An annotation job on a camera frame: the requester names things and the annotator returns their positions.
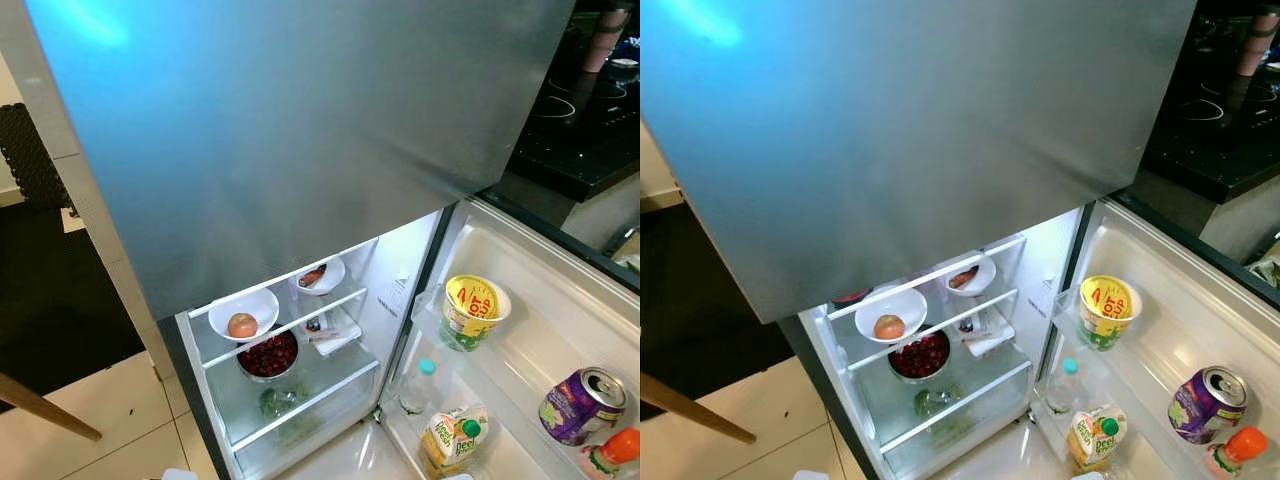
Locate white bowl with brown food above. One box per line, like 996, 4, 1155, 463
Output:
292, 256, 348, 297
945, 255, 999, 298

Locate yellow juice carton green cap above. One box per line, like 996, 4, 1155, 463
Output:
420, 405, 492, 480
1065, 405, 1130, 477

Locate black foam floor tiles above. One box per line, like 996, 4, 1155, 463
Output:
640, 205, 797, 402
0, 205, 147, 417

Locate wooden table leg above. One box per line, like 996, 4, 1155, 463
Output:
0, 372, 104, 444
640, 372, 759, 447

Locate clear bottle teal cap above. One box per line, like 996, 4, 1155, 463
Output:
398, 358, 440, 417
1045, 357, 1084, 417

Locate steel bowl of cherries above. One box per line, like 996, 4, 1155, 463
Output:
888, 332, 954, 385
236, 330, 302, 384

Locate green vegetables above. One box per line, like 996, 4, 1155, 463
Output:
258, 385, 307, 422
915, 385, 962, 420

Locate glass fridge shelf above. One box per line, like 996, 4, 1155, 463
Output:
200, 288, 371, 369
822, 236, 1029, 321
186, 238, 379, 321
845, 288, 1021, 373
876, 360, 1034, 453
225, 360, 383, 449

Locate beige kitchen cabinets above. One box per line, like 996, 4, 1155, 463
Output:
558, 175, 641, 263
1198, 175, 1280, 267

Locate pink tumbler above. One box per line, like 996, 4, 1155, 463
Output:
583, 5, 632, 74
1235, 10, 1280, 77

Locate black textured foam mat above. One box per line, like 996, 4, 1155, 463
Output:
0, 102, 77, 217

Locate purple drink can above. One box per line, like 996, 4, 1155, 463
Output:
1168, 366, 1252, 446
539, 367, 630, 448

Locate black countertop with hob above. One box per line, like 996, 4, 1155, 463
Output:
1140, 0, 1280, 207
505, 0, 641, 204

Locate plain white bowl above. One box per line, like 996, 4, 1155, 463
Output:
207, 288, 282, 344
854, 288, 929, 345

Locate steel freezer door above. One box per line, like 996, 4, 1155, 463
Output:
25, 0, 580, 322
640, 0, 1199, 327

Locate stainless steel fridge cabinet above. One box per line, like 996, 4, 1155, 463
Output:
780, 208, 1087, 480
0, 0, 447, 480

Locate bottle with orange cap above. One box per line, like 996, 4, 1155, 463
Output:
580, 428, 641, 480
1205, 426, 1272, 480

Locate white packet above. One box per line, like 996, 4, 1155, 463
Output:
965, 320, 1017, 358
308, 322, 364, 358

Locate yellow instant noodle cup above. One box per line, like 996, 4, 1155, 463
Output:
440, 275, 514, 354
1077, 275, 1144, 353

